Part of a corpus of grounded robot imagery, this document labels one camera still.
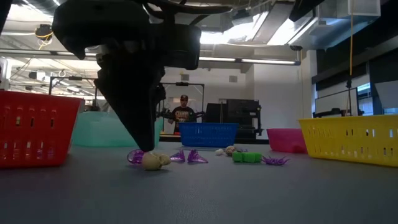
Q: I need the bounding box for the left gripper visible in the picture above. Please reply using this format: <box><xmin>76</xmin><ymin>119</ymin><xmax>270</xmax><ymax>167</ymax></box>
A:
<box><xmin>52</xmin><ymin>0</ymin><xmax>167</xmax><ymax>152</ymax></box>

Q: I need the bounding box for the blue plastic basket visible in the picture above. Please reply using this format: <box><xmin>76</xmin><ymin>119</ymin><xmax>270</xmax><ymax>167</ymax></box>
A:
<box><xmin>178</xmin><ymin>122</ymin><xmax>239</xmax><ymax>148</ymax></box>

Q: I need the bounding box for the red plastic basket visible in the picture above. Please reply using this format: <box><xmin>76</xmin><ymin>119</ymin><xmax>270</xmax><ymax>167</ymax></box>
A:
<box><xmin>0</xmin><ymin>90</ymin><xmax>85</xmax><ymax>170</ymax></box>

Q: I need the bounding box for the person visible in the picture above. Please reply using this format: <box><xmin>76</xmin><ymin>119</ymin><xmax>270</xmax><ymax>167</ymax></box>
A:
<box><xmin>167</xmin><ymin>94</ymin><xmax>197</xmax><ymax>134</ymax></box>

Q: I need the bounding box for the teal plastic basket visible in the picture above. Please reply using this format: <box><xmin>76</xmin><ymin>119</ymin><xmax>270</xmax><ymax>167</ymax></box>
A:
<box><xmin>72</xmin><ymin>111</ymin><xmax>164</xmax><ymax>148</ymax></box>

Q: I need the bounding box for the black equipment rack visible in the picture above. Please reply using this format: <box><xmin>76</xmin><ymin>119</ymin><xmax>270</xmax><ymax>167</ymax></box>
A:
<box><xmin>203</xmin><ymin>98</ymin><xmax>264</xmax><ymax>144</ymax></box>

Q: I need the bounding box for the grey table mat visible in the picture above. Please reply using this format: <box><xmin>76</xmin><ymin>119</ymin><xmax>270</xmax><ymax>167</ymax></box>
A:
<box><xmin>0</xmin><ymin>141</ymin><xmax>398</xmax><ymax>224</ymax></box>

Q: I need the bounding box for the green toy skeleton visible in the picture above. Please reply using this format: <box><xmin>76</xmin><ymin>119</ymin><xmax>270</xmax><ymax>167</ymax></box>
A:
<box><xmin>231</xmin><ymin>151</ymin><xmax>263</xmax><ymax>164</ymax></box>

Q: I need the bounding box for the black ceiling device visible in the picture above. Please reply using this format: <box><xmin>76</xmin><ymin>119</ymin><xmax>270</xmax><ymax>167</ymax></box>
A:
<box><xmin>33</xmin><ymin>23</ymin><xmax>57</xmax><ymax>42</ymax></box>

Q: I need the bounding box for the long ceiling light bar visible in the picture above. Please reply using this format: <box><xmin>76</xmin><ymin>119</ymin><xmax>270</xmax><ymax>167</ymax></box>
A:
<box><xmin>198</xmin><ymin>56</ymin><xmax>302</xmax><ymax>67</ymax></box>
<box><xmin>0</xmin><ymin>49</ymin><xmax>100</xmax><ymax>62</ymax></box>

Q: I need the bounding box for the pink plastic bowl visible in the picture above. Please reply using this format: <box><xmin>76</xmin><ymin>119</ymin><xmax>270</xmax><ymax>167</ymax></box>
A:
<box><xmin>266</xmin><ymin>128</ymin><xmax>308</xmax><ymax>155</ymax></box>

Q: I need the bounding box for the yellow plastic basket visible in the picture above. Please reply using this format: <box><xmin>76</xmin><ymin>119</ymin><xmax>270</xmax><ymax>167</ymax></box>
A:
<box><xmin>298</xmin><ymin>114</ymin><xmax>398</xmax><ymax>168</ymax></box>

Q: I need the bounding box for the black framed whiteboard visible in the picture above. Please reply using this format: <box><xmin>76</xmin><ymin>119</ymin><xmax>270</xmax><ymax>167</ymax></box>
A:
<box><xmin>314</xmin><ymin>87</ymin><xmax>359</xmax><ymax>118</ymax></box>

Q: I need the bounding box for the black tripod stand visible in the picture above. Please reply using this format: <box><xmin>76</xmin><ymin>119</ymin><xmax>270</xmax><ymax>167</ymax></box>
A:
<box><xmin>345</xmin><ymin>77</ymin><xmax>353</xmax><ymax>116</ymax></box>

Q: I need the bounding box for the black robot rig frame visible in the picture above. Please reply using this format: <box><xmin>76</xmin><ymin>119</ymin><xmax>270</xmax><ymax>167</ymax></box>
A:
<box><xmin>160</xmin><ymin>82</ymin><xmax>206</xmax><ymax>125</ymax></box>

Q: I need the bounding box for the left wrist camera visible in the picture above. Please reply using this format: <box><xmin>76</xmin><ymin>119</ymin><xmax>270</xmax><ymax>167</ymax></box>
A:
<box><xmin>164</xmin><ymin>24</ymin><xmax>202</xmax><ymax>71</ymax></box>

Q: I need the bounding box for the black frame stand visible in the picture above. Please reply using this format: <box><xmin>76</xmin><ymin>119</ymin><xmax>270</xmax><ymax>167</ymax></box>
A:
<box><xmin>49</xmin><ymin>75</ymin><xmax>99</xmax><ymax>97</ymax></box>

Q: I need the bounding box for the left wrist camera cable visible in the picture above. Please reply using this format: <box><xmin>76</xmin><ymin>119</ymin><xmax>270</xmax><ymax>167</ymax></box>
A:
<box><xmin>141</xmin><ymin>0</ymin><xmax>234</xmax><ymax>16</ymax></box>

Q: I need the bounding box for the silver ventilation duct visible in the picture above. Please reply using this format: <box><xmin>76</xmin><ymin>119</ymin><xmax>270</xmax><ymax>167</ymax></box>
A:
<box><xmin>7</xmin><ymin>0</ymin><xmax>62</xmax><ymax>35</ymax></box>

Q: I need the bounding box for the black table frame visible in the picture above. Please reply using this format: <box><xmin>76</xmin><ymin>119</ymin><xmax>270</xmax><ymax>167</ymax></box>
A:
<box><xmin>0</xmin><ymin>0</ymin><xmax>13</xmax><ymax>35</ymax></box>

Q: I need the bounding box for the yellow hanging cord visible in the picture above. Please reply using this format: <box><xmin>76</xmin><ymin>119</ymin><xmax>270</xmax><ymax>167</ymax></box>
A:
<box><xmin>349</xmin><ymin>0</ymin><xmax>354</xmax><ymax>78</ymax></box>

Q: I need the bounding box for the white ceiling duct box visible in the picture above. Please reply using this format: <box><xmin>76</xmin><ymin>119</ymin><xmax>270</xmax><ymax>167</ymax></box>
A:
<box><xmin>317</xmin><ymin>0</ymin><xmax>382</xmax><ymax>19</ymax></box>

